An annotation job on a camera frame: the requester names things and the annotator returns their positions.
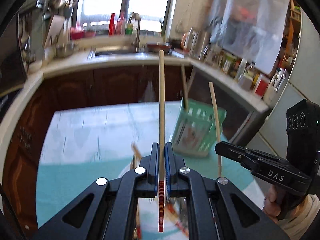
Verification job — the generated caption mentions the dark wooden kitchen cabinets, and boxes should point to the dark wooden kitchen cabinets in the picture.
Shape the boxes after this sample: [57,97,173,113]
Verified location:
[2,64,198,230]

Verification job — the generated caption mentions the chopstick in holder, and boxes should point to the chopstick in holder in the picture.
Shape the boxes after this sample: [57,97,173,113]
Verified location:
[181,65,189,111]

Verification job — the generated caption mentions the right human hand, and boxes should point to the right human hand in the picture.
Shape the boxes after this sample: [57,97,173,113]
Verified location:
[263,185,281,223]

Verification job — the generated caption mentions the steel bowl on counter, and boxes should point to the steel bowl on counter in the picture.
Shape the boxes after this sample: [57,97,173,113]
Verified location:
[55,42,76,58]

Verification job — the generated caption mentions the red bottle on windowsill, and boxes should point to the red bottle on windowsill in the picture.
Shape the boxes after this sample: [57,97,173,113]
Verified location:
[108,13,116,36]

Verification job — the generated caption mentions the kitchen faucet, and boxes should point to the kitchen faucet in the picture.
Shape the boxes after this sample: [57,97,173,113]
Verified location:
[126,12,142,52]

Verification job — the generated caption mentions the green plastic tableware holder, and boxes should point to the green plastic tableware holder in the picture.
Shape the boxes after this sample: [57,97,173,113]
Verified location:
[171,99,217,158]

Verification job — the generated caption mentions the red bowl on counter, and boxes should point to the red bowl on counter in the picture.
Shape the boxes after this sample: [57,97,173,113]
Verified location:
[70,27,85,40]

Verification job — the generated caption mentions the red-tipped light wooden chopstick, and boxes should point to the red-tipped light wooden chopstick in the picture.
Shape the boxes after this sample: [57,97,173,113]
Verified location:
[158,50,165,233]

